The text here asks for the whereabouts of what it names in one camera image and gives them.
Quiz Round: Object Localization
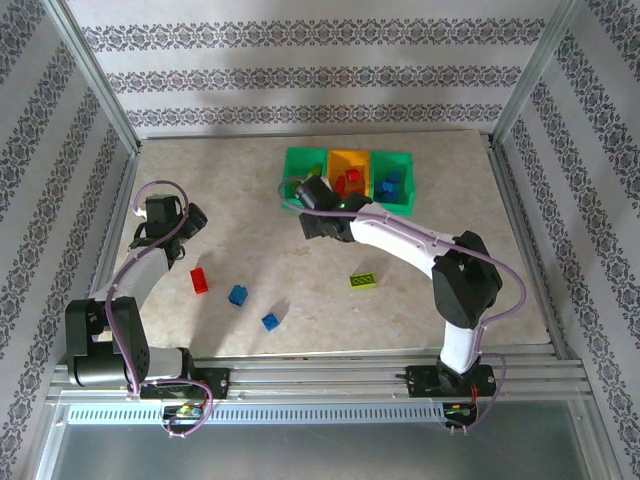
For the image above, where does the grey metal base sheet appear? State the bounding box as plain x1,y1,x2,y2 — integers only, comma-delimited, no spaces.
34,399,609,480

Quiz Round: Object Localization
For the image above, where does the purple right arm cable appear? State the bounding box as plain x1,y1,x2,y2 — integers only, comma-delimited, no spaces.
277,177,528,436

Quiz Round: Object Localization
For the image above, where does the aluminium frame post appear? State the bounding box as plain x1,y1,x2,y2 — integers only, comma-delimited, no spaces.
489,0,585,149
42,0,142,156

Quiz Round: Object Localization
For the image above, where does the aluminium side rail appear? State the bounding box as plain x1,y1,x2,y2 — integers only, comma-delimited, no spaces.
485,133,576,361
69,147,144,364

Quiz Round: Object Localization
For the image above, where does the green plastic bin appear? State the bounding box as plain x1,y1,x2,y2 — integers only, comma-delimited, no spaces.
278,146,332,214
369,151,417,217

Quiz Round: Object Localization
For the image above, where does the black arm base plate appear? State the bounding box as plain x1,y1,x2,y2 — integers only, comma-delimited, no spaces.
139,367,232,401
407,364,499,400

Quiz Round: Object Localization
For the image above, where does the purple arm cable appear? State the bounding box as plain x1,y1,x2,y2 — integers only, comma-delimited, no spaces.
277,177,528,436
103,180,215,440

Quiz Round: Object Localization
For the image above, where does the slotted grey cable duct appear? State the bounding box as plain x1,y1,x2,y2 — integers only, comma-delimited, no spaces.
64,403,449,426

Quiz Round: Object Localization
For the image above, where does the aluminium mounting rail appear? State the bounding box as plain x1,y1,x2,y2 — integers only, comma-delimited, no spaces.
47,349,594,404

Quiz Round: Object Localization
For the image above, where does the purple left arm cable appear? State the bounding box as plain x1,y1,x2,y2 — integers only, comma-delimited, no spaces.
103,180,215,440

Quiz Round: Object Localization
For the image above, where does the orange plastic bin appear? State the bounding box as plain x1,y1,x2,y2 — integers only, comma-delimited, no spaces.
325,148,374,201

